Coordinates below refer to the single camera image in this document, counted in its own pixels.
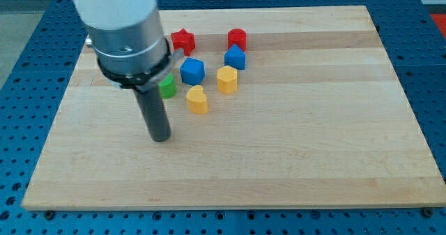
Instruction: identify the green cylinder block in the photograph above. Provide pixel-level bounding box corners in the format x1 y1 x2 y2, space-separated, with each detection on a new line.
158 73 177 99

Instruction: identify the yellow heart block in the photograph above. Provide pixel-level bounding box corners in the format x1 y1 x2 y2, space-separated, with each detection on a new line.
186 85 208 114

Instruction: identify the wooden board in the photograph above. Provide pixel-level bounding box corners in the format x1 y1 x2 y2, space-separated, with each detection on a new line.
22 6 445 211

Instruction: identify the red star block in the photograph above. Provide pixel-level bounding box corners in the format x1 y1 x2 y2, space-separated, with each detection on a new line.
171 29 196 56

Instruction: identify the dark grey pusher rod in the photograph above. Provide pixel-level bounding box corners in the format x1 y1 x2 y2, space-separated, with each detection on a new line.
133 86 171 142

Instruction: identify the blue triangle block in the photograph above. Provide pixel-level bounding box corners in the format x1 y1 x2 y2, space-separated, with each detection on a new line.
224 44 246 70

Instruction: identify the yellow pentagon block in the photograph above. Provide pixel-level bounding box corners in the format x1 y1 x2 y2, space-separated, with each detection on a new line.
217 66 238 95

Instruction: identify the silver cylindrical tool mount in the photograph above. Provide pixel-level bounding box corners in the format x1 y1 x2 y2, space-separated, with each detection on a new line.
87 8 184 91

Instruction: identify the red cylinder block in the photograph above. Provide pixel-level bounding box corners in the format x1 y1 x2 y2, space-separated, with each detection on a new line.
227 28 247 52

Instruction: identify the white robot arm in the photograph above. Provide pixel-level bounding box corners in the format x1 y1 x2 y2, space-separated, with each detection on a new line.
73 0 184 142

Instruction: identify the blue cube block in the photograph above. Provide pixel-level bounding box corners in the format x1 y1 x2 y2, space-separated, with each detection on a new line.
180 57 205 86

